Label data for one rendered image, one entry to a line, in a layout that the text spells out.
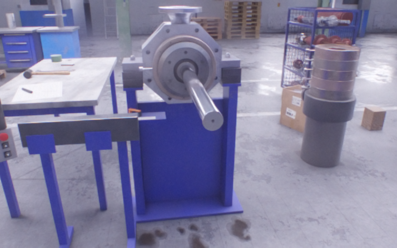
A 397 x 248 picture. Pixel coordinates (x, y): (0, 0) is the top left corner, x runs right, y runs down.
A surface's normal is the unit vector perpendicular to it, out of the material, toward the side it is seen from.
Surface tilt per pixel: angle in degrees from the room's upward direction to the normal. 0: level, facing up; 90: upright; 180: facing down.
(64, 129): 90
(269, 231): 0
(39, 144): 90
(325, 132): 90
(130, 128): 90
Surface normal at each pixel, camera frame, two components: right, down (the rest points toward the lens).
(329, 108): -0.37, 0.35
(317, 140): -0.63, 0.29
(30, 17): 0.13, 0.37
